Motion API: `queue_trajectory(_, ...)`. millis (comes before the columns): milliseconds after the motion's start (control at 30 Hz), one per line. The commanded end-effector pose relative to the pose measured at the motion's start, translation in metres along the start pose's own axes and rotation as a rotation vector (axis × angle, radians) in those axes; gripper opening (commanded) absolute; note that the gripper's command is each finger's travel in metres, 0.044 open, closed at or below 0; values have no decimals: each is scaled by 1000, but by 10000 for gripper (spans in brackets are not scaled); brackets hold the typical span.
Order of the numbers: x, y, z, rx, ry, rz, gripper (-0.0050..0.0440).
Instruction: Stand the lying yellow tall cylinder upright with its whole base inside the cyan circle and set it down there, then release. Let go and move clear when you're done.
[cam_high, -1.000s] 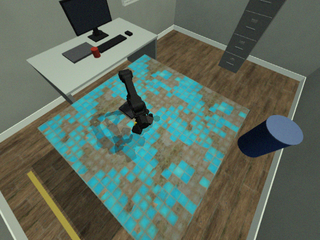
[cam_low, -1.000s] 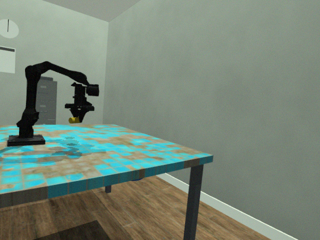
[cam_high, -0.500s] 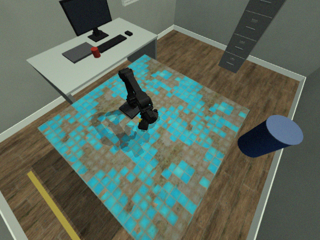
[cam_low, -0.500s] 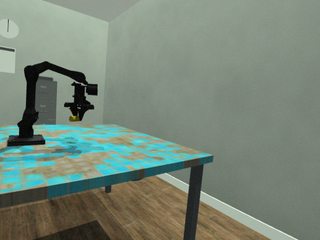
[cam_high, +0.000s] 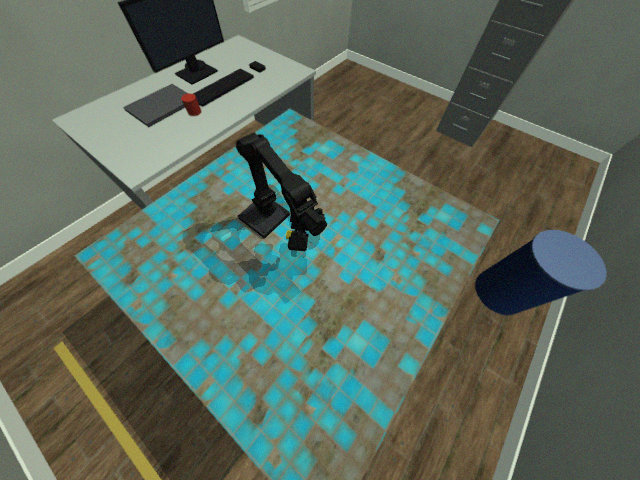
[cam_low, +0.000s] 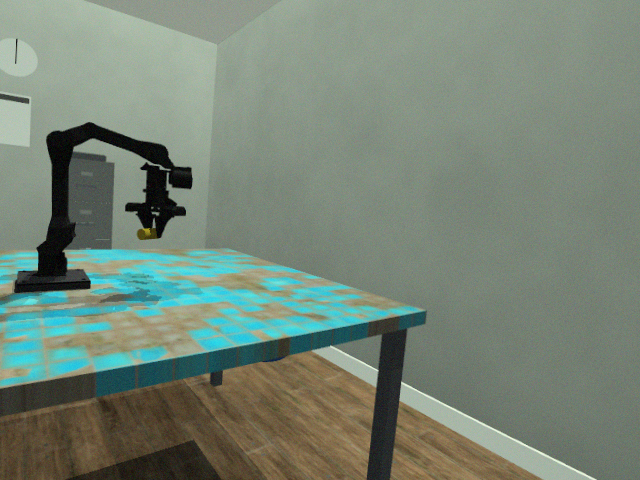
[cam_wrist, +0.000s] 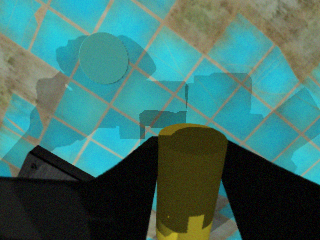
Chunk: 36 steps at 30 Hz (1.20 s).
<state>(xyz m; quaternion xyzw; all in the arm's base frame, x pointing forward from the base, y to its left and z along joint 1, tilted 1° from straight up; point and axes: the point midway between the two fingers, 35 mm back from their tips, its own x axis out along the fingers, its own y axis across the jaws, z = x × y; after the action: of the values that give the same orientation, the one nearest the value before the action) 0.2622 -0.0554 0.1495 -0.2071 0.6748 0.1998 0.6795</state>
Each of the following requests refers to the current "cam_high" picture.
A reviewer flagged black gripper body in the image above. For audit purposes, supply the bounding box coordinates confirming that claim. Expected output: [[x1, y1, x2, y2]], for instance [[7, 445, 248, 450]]
[[288, 216, 308, 251]]

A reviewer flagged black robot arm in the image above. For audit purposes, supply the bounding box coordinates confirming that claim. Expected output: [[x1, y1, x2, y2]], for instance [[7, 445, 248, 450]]
[[236, 133, 327, 236]]

